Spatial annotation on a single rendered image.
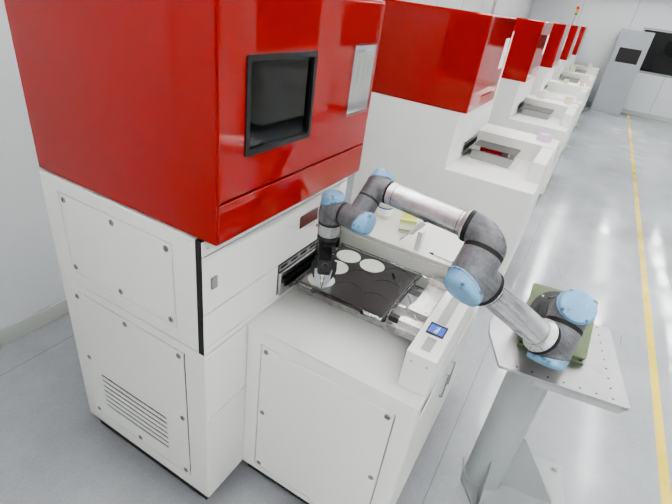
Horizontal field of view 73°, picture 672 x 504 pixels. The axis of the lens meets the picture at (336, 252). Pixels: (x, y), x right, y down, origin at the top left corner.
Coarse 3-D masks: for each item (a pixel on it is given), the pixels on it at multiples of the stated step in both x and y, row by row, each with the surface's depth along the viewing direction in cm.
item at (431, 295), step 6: (426, 288) 175; (432, 288) 175; (438, 288) 176; (426, 294) 171; (432, 294) 172; (438, 294) 172; (420, 300) 167; (426, 300) 168; (432, 300) 168; (438, 300) 169; (420, 306) 164; (426, 306) 164; (432, 306) 165; (396, 330) 152; (402, 330) 151; (402, 336) 152; (408, 336) 150; (414, 336) 149
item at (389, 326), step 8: (304, 288) 171; (312, 296) 170; (320, 296) 168; (336, 304) 166; (352, 312) 163; (368, 320) 161; (376, 320) 159; (384, 328) 159; (392, 328) 157; (400, 336) 157
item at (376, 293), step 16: (336, 256) 183; (368, 256) 186; (352, 272) 174; (368, 272) 175; (384, 272) 177; (400, 272) 179; (320, 288) 162; (336, 288) 163; (352, 288) 165; (368, 288) 166; (384, 288) 167; (400, 288) 169; (352, 304) 156; (368, 304) 158; (384, 304) 159
